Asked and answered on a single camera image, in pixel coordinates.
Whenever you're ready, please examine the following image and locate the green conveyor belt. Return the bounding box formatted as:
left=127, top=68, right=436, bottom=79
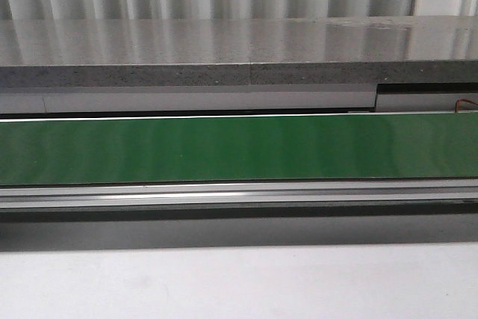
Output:
left=1, top=112, right=477, bottom=186

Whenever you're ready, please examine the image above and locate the grey speckled stone counter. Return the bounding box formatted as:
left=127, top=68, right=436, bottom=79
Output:
left=1, top=16, right=477, bottom=89

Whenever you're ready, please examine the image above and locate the silver aluminium conveyor frame rail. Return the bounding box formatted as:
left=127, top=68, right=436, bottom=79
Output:
left=1, top=179, right=477, bottom=209

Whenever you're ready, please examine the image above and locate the red brown wire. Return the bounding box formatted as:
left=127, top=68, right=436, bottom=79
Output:
left=453, top=99, right=478, bottom=114

